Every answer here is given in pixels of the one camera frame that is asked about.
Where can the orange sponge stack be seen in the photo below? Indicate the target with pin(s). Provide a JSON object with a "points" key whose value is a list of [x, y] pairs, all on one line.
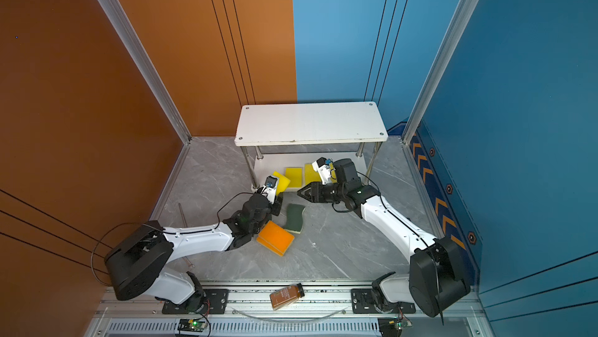
{"points": [[275, 238]]}

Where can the white two-tier shelf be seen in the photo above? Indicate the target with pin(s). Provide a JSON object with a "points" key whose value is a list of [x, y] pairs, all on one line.
{"points": [[306, 124]]}

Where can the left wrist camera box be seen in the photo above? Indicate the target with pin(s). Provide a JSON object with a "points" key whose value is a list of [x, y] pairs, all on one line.
{"points": [[269, 189]]}

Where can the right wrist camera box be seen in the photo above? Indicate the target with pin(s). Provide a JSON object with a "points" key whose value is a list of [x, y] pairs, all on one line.
{"points": [[324, 168]]}

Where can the circuit board right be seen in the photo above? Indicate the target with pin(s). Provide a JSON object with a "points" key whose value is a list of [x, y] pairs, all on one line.
{"points": [[397, 325]]}

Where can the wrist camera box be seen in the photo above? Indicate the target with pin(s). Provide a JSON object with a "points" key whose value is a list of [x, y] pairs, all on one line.
{"points": [[324, 168], [269, 189]]}

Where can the aluminium corner post left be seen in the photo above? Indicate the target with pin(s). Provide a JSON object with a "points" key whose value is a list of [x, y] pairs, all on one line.
{"points": [[123, 27]]}

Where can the aluminium corner post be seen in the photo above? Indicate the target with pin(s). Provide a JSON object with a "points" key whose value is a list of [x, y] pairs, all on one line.
{"points": [[461, 17], [123, 27]]}

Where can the brown spice bottle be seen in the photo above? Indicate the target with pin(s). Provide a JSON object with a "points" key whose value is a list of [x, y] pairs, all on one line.
{"points": [[286, 296]]}

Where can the aluminium corner post right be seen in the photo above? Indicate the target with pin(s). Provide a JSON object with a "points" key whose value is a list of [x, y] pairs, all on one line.
{"points": [[461, 17]]}

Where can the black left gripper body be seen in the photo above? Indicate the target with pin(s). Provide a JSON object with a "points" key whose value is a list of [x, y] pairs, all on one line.
{"points": [[268, 214]]}

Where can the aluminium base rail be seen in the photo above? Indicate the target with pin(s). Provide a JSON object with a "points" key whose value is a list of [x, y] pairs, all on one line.
{"points": [[308, 308]]}

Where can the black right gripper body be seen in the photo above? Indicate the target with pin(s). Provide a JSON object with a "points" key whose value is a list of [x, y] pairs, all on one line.
{"points": [[332, 193]]}

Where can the green circuit board left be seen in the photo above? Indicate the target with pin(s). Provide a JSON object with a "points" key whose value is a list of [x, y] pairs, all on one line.
{"points": [[193, 325]]}

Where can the yellow sponge stack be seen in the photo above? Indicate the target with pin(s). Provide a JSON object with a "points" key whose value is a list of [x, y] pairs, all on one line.
{"points": [[295, 177]]}

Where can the green scouring sponge right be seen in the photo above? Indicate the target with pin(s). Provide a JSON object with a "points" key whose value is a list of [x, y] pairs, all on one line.
{"points": [[295, 221]]}

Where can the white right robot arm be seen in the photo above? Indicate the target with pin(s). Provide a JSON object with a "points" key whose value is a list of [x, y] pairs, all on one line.
{"points": [[437, 276]]}

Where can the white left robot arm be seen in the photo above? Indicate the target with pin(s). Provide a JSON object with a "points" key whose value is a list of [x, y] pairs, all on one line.
{"points": [[139, 264]]}

